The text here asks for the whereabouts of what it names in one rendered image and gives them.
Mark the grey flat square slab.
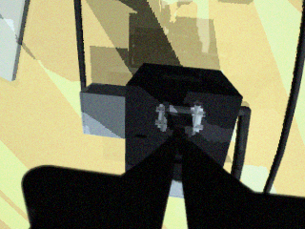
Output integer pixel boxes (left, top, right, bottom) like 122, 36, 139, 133
0, 0, 30, 82

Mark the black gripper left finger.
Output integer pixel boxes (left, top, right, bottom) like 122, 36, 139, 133
21, 138, 176, 229

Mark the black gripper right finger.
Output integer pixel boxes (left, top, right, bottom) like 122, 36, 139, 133
182, 140, 305, 229

